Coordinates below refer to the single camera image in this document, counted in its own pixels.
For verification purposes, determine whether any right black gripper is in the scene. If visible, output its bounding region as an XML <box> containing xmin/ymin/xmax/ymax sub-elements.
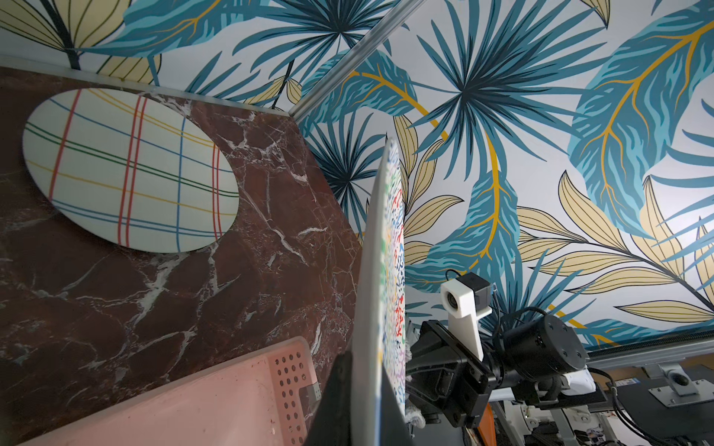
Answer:
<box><xmin>405</xmin><ymin>321</ymin><xmax>496</xmax><ymax>429</ymax></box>

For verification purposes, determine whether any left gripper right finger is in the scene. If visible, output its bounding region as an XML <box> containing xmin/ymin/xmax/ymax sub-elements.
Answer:
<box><xmin>380</xmin><ymin>384</ymin><xmax>413</xmax><ymax>446</ymax></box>

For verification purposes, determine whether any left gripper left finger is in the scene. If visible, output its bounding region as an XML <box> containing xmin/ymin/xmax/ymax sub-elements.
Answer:
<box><xmin>304</xmin><ymin>351</ymin><xmax>353</xmax><ymax>446</ymax></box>

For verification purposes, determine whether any colourful squiggle pattern plate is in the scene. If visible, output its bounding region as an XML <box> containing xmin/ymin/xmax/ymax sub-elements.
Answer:
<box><xmin>351</xmin><ymin>139</ymin><xmax>406</xmax><ymax>445</ymax></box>

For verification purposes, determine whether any plaid striped white plate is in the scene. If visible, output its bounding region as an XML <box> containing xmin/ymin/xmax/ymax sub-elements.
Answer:
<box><xmin>22</xmin><ymin>87</ymin><xmax>240</xmax><ymax>254</ymax></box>

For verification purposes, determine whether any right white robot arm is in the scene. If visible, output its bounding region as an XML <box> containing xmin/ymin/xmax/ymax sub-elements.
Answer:
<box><xmin>405</xmin><ymin>314</ymin><xmax>606</xmax><ymax>427</ymax></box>

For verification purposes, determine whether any pink perforated plastic basket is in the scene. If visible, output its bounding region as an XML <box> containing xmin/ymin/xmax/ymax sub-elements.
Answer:
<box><xmin>30</xmin><ymin>336</ymin><xmax>320</xmax><ymax>445</ymax></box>

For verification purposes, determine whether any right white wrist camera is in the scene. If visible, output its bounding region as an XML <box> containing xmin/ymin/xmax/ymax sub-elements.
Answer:
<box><xmin>440</xmin><ymin>272</ymin><xmax>493</xmax><ymax>361</ymax></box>

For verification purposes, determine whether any right aluminium corner post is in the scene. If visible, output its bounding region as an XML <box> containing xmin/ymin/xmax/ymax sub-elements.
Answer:
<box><xmin>289</xmin><ymin>0</ymin><xmax>425</xmax><ymax>123</ymax></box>

